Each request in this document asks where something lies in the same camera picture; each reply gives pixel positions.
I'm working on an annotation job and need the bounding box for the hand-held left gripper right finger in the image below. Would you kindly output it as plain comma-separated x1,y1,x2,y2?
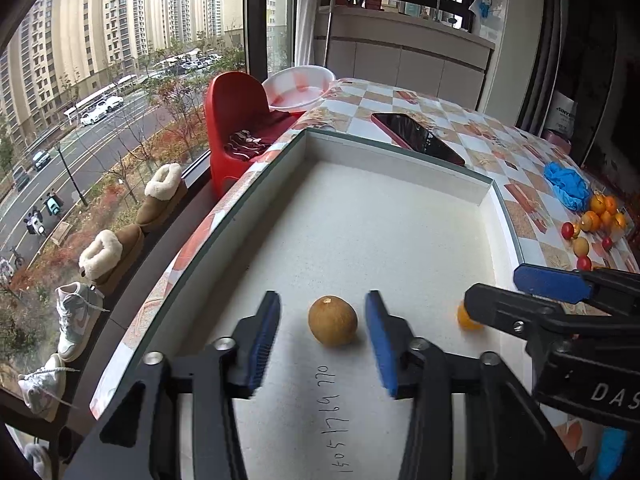
364,290,586,480

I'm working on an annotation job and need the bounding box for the person's right hand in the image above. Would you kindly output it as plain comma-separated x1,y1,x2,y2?
591,430,629,480

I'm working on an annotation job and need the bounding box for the white printed bag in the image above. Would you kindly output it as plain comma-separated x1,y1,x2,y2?
547,92,578,133

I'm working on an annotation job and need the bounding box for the grey white sneaker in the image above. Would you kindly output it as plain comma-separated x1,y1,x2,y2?
18,353,81,422
54,281,111,362

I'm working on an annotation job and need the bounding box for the grey shoe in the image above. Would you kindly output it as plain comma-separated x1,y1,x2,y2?
22,442,52,480

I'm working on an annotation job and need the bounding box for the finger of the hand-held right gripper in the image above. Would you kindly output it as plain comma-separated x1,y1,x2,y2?
463,283,610,356
513,262,640,311

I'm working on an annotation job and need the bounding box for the white foam tray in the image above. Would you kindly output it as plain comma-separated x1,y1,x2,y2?
115,127,526,480

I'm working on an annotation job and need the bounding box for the dark striped cloth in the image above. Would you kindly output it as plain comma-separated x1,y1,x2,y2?
223,110,296,162

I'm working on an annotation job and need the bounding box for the red smartphone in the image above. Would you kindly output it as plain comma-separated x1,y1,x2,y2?
371,112,467,168

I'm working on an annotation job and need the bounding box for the clear glass bowl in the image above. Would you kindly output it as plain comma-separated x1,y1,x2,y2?
574,192,632,258

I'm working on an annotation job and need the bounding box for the white plastic basin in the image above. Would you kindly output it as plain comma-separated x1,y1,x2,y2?
261,65,337,113

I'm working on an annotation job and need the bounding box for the white kitchen cabinet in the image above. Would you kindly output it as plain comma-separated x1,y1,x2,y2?
315,5,496,111

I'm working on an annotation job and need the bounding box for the crumpled blue plastic bag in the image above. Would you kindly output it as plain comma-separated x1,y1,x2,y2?
544,161,593,212

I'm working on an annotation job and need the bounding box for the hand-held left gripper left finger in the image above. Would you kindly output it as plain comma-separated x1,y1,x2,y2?
62,290,282,480

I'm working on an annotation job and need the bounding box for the red plastic chair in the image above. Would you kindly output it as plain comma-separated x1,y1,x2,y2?
205,71,306,200

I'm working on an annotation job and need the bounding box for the pink plastic stool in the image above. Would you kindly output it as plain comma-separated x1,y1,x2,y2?
542,130,573,155

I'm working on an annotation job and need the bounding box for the brown fleece-lined boot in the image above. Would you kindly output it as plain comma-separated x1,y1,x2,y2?
78,224,146,296
136,162,188,233

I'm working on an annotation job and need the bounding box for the black window frame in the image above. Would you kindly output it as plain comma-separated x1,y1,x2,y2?
242,0,271,87

